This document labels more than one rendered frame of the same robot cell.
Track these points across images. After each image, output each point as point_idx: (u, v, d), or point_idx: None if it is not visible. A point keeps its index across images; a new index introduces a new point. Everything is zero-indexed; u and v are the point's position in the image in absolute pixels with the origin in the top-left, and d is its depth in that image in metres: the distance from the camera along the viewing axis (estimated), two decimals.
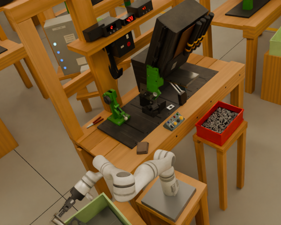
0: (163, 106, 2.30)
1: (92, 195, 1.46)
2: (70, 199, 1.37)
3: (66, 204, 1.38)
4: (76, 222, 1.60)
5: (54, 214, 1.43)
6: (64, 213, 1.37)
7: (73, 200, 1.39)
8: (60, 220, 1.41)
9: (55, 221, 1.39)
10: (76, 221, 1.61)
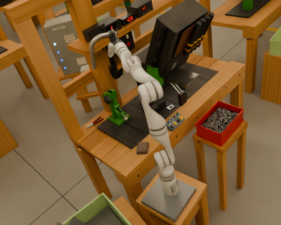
0: (163, 106, 2.30)
1: (110, 52, 1.66)
2: (117, 32, 1.69)
3: (115, 35, 1.73)
4: (94, 64, 1.86)
5: None
6: (109, 33, 1.75)
7: (115, 35, 1.68)
8: (108, 35, 1.76)
9: None
10: (94, 66, 1.87)
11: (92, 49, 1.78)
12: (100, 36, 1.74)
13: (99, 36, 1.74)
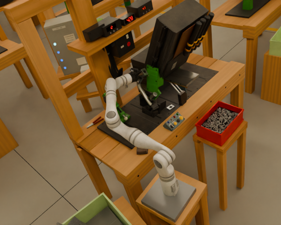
0: (163, 106, 2.30)
1: None
2: (132, 68, 2.13)
3: (137, 71, 2.14)
4: (146, 101, 2.24)
5: (145, 75, 2.16)
6: (139, 72, 2.18)
7: (130, 71, 2.13)
8: (140, 74, 2.19)
9: (142, 71, 2.19)
10: (147, 102, 2.24)
11: (138, 89, 2.26)
12: None
13: None
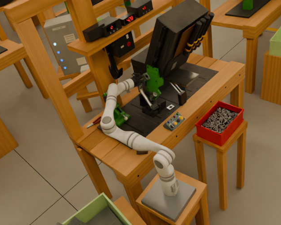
0: (163, 106, 2.30)
1: None
2: (134, 72, 2.13)
3: (138, 76, 2.14)
4: (149, 105, 2.24)
5: (147, 79, 2.16)
6: (141, 76, 2.18)
7: (132, 76, 2.13)
8: (142, 79, 2.19)
9: (143, 76, 2.18)
10: (150, 106, 2.24)
11: (141, 93, 2.26)
12: None
13: None
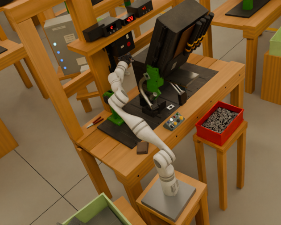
0: (163, 106, 2.30)
1: (124, 74, 2.08)
2: (118, 57, 2.11)
3: (124, 56, 2.11)
4: (149, 105, 2.24)
5: (147, 79, 2.16)
6: (127, 56, 2.15)
7: (119, 60, 2.11)
8: (142, 79, 2.19)
9: (144, 76, 2.19)
10: (150, 106, 2.24)
11: (141, 93, 2.26)
12: (139, 81, 2.23)
13: (139, 81, 2.23)
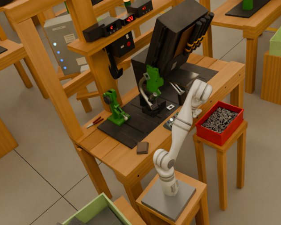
0: (163, 106, 2.30)
1: (198, 112, 1.97)
2: None
3: None
4: (149, 105, 2.24)
5: (147, 79, 2.16)
6: None
7: None
8: (142, 79, 2.19)
9: (144, 76, 2.19)
10: (150, 106, 2.24)
11: (141, 93, 2.26)
12: (139, 81, 2.23)
13: (139, 81, 2.23)
